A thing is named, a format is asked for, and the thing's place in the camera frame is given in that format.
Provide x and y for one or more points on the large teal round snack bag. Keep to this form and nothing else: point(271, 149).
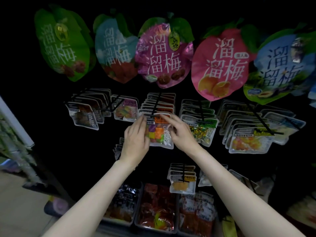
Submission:
point(116, 49)

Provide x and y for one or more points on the person's right forearm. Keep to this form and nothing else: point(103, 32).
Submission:
point(242, 195)

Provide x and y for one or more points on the white red-label snack bag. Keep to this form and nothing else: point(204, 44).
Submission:
point(264, 187)
point(303, 209)

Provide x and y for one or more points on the clear tray of dark candies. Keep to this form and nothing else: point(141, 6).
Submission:
point(121, 204)

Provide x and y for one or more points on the clear white candy packets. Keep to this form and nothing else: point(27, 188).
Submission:
point(276, 121)

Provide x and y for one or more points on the row of small clear pouches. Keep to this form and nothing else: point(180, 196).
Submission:
point(182, 180)

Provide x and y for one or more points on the large green round snack bag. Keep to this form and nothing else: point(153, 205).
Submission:
point(61, 44)

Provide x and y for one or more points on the row of green wrapped packets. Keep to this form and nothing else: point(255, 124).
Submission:
point(17, 155)

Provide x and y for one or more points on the clear tray of mixed candies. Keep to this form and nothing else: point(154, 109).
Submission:
point(197, 214)

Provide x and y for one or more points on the person's left forearm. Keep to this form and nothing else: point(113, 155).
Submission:
point(89, 204)

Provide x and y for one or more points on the small yellow green pouch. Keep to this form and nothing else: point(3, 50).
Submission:
point(228, 227)

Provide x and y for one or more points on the blue round snack bag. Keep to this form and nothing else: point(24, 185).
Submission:
point(281, 66)

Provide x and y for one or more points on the clear green candy packets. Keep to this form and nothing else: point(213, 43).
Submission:
point(202, 129)

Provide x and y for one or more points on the clear tray of red candies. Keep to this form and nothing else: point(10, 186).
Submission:
point(157, 207)

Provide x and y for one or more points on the clear yellow-label candy bag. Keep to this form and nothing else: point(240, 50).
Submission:
point(249, 140)

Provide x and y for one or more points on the small pink floor object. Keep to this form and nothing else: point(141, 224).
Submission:
point(57, 205)

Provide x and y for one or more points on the clear colourful-cube candy bag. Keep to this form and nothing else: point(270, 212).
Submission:
point(160, 133)
point(158, 98)

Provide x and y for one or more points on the small clear purple-label pouch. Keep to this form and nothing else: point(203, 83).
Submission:
point(118, 148)

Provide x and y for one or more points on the person's left hand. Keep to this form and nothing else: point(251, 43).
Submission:
point(134, 143)

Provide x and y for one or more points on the small pink round snack bag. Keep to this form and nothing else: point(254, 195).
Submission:
point(222, 64)

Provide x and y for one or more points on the person's right hand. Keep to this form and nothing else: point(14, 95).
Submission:
point(181, 135)

